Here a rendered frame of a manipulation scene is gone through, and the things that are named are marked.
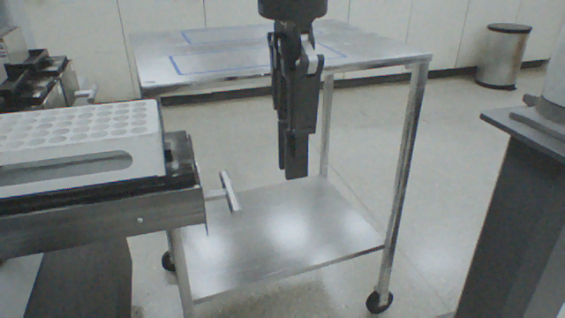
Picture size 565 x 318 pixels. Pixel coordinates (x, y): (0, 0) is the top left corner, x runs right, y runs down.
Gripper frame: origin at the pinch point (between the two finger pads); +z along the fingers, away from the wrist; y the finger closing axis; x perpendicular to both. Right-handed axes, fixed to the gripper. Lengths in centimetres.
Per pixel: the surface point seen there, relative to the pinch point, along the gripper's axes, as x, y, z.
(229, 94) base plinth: 29, -233, 78
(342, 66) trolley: 19.4, -27.2, -1.3
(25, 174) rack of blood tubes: -30.5, -1.0, -1.7
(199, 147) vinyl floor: -2, -160, 80
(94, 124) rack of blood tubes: -22.0, 0.9, -7.3
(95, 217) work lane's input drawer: -23.1, 6.7, 0.3
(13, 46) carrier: -40, -44, -7
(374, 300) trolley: 36, -29, 73
